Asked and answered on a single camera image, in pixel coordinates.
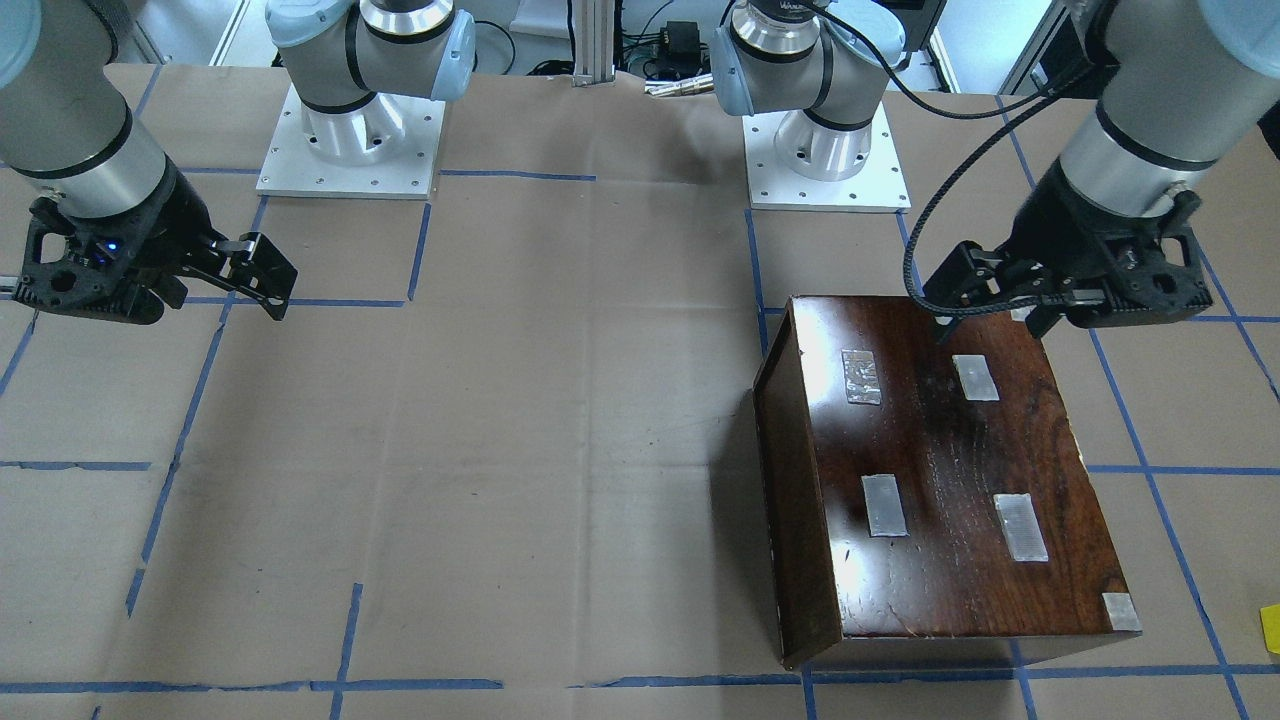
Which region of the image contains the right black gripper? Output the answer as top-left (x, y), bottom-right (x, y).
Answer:
top-left (12, 161), bottom-right (298, 325)

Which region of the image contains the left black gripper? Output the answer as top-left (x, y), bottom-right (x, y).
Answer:
top-left (923, 163), bottom-right (1213, 345)

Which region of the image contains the yellow block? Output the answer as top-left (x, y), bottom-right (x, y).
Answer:
top-left (1260, 603), bottom-right (1280, 656)

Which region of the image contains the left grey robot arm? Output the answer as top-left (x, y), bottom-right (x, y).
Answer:
top-left (709, 1), bottom-right (1279, 342)

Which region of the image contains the dark wooden drawer cabinet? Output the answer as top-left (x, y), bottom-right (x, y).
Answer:
top-left (753, 296), bottom-right (1143, 670)

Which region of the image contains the black power adapter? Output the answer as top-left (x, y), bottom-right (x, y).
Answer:
top-left (658, 20), bottom-right (701, 79)

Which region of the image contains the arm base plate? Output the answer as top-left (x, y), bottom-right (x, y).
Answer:
top-left (256, 88), bottom-right (448, 200)
top-left (741, 106), bottom-right (911, 213)

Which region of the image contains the aluminium frame post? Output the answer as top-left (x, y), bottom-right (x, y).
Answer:
top-left (568, 0), bottom-right (620, 87)

